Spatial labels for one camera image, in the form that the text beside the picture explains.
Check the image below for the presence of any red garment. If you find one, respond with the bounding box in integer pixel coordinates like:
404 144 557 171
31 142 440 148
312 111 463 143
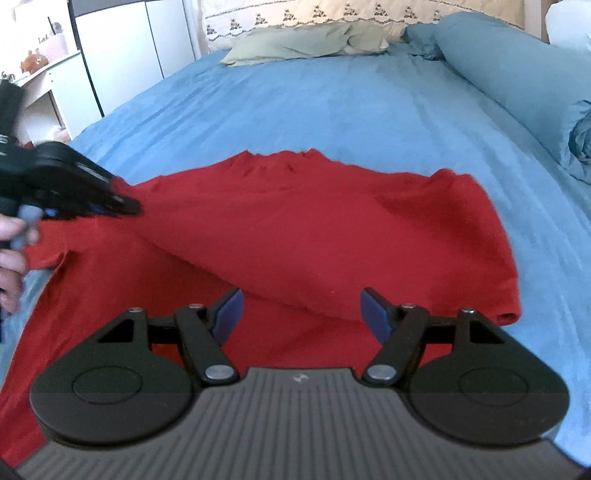
1 150 521 465

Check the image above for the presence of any person's left hand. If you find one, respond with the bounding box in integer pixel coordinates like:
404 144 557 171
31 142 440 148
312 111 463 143
1 215 40 314

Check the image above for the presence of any white shelf unit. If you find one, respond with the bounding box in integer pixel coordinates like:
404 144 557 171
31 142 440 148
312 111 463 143
1 1 102 145

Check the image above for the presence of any white wardrobe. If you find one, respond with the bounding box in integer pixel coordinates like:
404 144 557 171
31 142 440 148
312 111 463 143
69 1 195 116

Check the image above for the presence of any blue bed sheet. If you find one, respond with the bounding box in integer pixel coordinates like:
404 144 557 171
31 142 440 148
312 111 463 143
1 44 590 464

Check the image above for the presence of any cream quilted headboard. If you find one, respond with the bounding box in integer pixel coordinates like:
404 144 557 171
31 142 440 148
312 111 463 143
197 0 526 52

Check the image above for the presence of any green pillow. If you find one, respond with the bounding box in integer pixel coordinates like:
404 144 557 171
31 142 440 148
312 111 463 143
221 21 389 67

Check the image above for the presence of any rolled blue duvet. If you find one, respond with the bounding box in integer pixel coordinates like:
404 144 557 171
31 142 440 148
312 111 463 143
402 12 590 184

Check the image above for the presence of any light blue pillow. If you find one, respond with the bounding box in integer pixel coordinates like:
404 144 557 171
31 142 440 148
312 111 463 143
545 0 591 56

